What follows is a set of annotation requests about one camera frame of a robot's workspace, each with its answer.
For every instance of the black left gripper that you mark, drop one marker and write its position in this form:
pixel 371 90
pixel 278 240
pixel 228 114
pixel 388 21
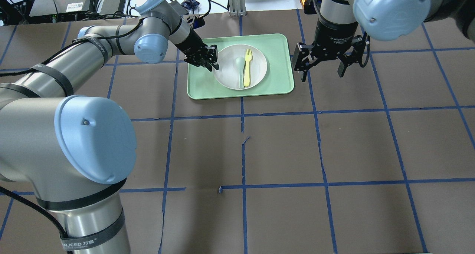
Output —
pixel 190 42

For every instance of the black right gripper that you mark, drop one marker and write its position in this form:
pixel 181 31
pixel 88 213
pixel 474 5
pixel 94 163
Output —
pixel 334 35

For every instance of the white round plate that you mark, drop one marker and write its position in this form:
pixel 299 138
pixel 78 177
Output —
pixel 227 74

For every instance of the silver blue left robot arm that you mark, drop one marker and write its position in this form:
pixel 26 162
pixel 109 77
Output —
pixel 77 151

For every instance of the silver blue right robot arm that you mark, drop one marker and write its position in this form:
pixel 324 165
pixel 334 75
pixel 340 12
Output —
pixel 387 20

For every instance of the yellow plastic fork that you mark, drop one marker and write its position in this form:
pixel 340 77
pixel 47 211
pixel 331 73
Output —
pixel 246 71

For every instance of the pale green plastic spoon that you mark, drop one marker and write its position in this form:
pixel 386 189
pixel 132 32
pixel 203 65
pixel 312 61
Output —
pixel 240 65

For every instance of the light green plastic tray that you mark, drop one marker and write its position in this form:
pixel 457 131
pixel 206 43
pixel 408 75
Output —
pixel 278 81

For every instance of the grey electronics box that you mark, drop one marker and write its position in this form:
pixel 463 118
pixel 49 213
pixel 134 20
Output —
pixel 61 7

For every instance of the aluminium frame post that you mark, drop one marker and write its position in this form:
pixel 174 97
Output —
pixel 237 8

